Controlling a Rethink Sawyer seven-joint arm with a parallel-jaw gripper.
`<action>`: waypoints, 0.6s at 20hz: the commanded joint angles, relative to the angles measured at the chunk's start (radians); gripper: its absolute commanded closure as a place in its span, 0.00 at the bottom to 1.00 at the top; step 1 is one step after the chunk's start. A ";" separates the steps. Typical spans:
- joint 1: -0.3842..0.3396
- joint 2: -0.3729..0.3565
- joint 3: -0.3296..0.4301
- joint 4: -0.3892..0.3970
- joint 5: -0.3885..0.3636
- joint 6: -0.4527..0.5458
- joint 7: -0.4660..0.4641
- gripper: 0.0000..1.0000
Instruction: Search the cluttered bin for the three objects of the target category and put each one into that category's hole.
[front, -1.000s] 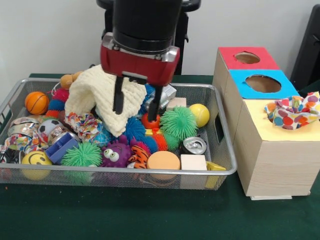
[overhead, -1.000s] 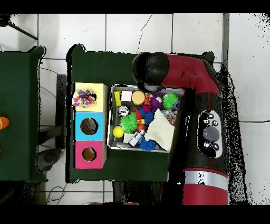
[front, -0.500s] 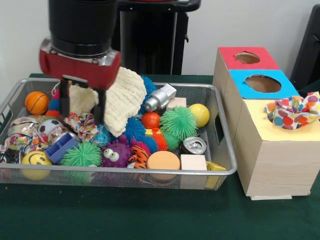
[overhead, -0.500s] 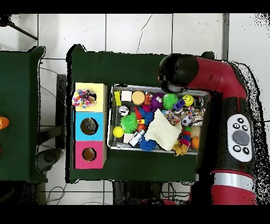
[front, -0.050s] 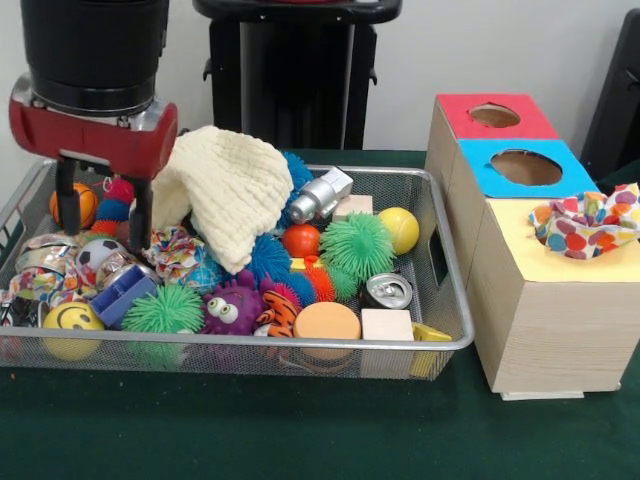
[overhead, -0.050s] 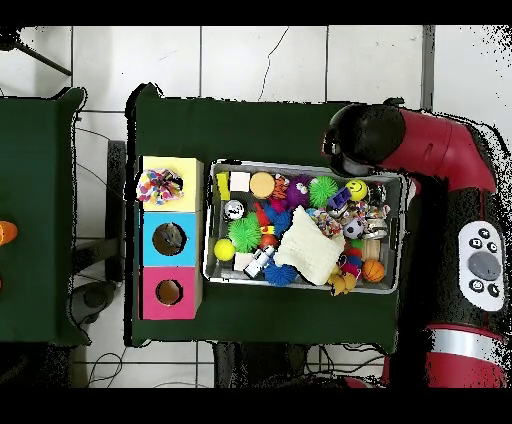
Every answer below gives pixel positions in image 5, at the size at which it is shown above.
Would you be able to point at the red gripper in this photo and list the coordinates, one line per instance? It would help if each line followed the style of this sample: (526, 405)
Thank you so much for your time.
(95, 142)

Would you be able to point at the black chair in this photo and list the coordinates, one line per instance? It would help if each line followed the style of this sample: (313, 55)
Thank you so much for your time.
(620, 100)

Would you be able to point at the clear mesh bin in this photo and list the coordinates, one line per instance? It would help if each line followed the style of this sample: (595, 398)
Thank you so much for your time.
(250, 356)

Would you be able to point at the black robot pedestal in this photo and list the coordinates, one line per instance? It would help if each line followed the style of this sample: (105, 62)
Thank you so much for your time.
(290, 80)

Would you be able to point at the wooden box with three holes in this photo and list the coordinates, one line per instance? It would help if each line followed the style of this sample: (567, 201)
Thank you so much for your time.
(550, 320)

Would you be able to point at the cream knitted cloth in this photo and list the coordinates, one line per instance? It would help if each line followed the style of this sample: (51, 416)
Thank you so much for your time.
(230, 190)

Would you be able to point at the yellow smiley ball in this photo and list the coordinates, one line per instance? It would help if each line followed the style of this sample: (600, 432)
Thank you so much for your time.
(72, 330)

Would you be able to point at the plain yellow ball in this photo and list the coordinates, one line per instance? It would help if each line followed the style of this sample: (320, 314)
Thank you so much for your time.
(398, 230)

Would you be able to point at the polka dot cloth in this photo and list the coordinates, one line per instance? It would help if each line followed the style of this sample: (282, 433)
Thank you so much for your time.
(590, 228)

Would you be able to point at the purple spiky ball with eyes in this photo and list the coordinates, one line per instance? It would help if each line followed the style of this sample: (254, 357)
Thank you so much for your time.
(230, 312)

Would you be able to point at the small orange basketball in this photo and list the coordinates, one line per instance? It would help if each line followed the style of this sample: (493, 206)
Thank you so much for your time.
(86, 205)

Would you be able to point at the green spiky ball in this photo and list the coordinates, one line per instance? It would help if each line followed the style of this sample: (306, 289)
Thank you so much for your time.
(162, 312)
(358, 245)

